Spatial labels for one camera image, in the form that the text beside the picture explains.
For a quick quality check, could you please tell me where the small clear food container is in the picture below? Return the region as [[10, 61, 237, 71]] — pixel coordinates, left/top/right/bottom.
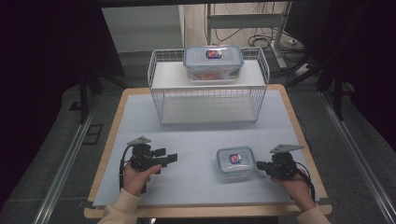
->
[[216, 146, 258, 182]]

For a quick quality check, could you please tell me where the light blue table mat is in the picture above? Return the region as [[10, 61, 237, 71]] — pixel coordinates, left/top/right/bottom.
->
[[92, 90, 319, 208]]

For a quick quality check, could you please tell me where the white panel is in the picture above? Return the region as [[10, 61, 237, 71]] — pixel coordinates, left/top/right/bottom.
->
[[101, 4, 185, 54]]

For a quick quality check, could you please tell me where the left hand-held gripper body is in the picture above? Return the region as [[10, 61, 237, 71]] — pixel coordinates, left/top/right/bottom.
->
[[126, 135, 170, 173]]

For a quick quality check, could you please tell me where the metal floor rail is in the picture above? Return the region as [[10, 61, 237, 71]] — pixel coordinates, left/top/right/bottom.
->
[[319, 91, 396, 224], [32, 101, 98, 224]]

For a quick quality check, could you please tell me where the black stand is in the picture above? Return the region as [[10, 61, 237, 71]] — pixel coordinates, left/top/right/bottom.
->
[[77, 69, 129, 125]]

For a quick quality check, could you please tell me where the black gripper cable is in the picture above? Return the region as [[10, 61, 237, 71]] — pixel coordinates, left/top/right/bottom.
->
[[118, 145, 134, 191], [294, 161, 317, 202]]

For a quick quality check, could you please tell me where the white wire shelf rack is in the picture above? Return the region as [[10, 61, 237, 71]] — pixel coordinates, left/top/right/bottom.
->
[[147, 46, 271, 126]]

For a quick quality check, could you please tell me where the white metal desk frame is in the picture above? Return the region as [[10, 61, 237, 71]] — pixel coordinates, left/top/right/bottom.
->
[[205, 1, 293, 70]]

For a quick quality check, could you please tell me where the bundle of black floor cables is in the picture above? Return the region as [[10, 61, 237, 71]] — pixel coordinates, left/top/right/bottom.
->
[[214, 27, 302, 52]]

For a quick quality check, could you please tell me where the person's right hand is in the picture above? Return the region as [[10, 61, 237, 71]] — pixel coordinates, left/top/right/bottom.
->
[[270, 171, 318, 213]]

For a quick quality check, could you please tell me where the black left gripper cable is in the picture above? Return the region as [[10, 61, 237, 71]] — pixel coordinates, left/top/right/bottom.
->
[[118, 145, 134, 191]]

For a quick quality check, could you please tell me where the black floor plate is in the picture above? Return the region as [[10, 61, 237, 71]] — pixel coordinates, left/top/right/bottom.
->
[[82, 123, 105, 146]]

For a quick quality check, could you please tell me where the wooden table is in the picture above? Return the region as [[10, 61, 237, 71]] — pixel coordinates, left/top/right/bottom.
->
[[83, 83, 333, 219]]

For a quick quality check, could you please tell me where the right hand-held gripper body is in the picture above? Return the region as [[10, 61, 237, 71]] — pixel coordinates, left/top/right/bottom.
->
[[268, 143, 305, 181]]

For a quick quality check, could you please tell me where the large clear food container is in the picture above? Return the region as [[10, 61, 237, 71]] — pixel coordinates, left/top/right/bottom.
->
[[182, 45, 245, 84]]

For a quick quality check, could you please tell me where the person's left hand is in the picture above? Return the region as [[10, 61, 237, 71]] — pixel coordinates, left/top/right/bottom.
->
[[122, 161, 163, 197]]

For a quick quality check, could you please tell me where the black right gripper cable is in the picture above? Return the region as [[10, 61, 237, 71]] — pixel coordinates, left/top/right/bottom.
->
[[294, 161, 317, 202]]

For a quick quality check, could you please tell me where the white power strip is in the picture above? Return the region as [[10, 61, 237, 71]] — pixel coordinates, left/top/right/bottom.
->
[[293, 63, 311, 77]]

